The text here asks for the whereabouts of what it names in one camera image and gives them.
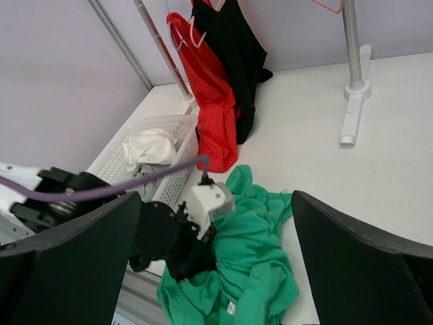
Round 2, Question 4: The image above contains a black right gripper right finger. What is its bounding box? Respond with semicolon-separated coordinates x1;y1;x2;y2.
292;191;432;324

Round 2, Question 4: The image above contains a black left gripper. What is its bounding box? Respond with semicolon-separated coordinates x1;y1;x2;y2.
162;221;217;283

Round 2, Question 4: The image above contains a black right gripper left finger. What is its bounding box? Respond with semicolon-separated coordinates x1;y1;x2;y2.
1;193;141;324

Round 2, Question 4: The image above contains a green tank top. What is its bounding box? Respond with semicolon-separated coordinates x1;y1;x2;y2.
157;165;299;325

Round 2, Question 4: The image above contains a grey tank top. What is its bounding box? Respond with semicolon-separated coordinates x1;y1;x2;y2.
132;162;163;200

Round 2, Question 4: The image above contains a white tank top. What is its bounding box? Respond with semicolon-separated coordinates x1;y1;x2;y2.
122;129;178;171

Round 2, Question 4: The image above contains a red tank top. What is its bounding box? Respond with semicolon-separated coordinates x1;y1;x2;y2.
166;12;240;173

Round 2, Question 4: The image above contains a black tank top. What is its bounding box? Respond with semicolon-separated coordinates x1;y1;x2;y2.
192;1;273;144

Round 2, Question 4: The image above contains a pink hanger of black top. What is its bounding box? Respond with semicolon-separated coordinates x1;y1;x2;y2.
189;0;224;49

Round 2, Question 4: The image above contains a pink hanger of green top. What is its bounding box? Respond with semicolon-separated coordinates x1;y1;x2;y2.
313;0;344;14

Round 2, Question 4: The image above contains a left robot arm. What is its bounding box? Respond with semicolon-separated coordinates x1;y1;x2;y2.
1;165;217;282

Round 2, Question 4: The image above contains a blue hanger of red top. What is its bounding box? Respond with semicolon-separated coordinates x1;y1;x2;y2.
167;21;183;52

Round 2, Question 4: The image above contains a white plastic basket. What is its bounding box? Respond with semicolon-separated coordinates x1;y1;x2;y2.
87;115;198;186

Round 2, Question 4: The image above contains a white clothes rack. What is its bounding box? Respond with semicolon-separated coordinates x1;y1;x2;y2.
134;0;371;148

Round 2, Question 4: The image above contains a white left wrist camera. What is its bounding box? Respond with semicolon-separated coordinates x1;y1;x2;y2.
186;182;235;240

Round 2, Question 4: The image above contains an aluminium mounting rail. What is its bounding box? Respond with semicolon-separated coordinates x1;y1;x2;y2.
113;262;170;324

